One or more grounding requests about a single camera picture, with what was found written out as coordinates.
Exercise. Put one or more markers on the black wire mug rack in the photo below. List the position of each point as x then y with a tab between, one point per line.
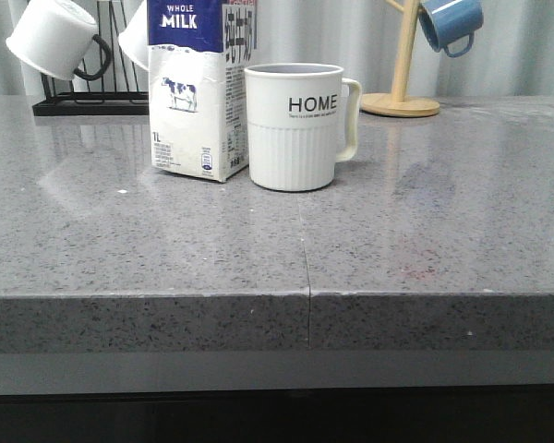
123	88

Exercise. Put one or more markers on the white mug black handle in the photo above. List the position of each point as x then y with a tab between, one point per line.
133	40
54	37

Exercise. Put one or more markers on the blue enamel mug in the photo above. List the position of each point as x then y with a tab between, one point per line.
450	25

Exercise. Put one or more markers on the white HOME mug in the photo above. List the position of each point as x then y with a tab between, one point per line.
302	119

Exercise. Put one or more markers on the wooden mug tree stand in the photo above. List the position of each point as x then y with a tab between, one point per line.
397	103

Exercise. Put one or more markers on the whole milk carton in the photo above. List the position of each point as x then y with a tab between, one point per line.
198	51

